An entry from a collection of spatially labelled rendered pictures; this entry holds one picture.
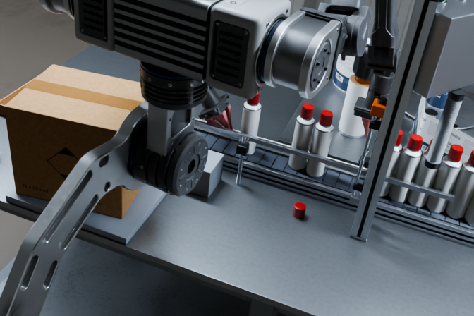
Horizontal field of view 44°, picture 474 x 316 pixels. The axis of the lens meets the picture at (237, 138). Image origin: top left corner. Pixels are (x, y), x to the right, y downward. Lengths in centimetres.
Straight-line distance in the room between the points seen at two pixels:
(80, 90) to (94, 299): 90
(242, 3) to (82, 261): 152
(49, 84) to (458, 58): 99
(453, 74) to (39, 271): 95
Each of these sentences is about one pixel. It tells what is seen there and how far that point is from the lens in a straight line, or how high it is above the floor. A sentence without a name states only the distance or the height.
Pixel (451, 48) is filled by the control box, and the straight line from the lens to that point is 133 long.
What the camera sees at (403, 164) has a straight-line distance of 163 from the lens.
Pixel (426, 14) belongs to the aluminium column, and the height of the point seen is 147.
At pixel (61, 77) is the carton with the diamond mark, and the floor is 112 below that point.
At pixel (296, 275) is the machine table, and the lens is 148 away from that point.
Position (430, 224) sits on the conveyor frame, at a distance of 170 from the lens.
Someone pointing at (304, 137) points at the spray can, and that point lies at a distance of 166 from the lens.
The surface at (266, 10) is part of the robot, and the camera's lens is 100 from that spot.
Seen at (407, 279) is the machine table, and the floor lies 83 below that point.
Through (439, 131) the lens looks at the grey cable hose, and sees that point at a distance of 147.
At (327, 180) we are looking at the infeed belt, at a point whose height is 88.
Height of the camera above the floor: 189
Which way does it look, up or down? 34 degrees down
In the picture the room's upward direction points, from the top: 7 degrees clockwise
